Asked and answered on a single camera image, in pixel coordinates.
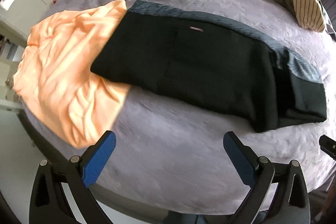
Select orange garment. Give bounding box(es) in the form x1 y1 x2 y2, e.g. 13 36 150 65
13 0 130 148

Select lavender embossed bedspread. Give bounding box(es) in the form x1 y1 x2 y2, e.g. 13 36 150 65
19 0 336 215

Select black pants with patterned trim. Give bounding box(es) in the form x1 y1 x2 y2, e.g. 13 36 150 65
91 0 327 132

